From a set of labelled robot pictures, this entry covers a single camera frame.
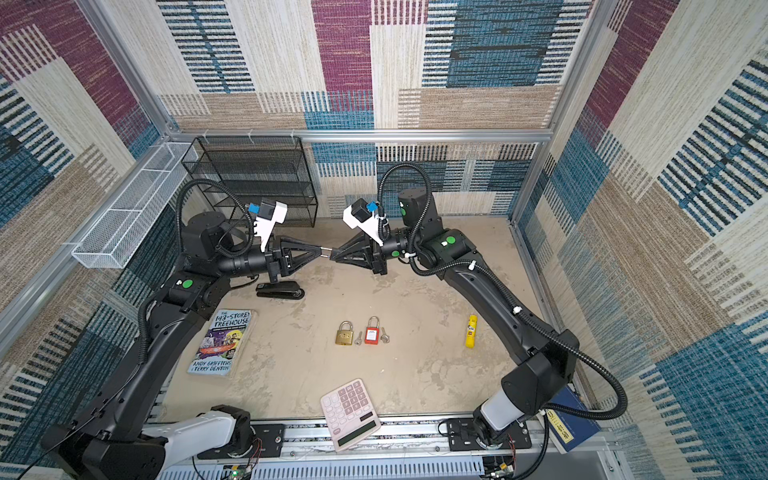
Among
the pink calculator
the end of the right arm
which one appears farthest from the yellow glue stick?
the end of the right arm

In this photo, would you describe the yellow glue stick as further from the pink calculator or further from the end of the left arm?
the end of the left arm

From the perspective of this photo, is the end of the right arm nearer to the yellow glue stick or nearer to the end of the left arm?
the end of the left arm

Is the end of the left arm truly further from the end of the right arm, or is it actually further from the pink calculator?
the pink calculator

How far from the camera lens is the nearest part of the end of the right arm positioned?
578 millimetres

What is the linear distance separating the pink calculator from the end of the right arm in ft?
1.29

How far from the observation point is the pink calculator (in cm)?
73
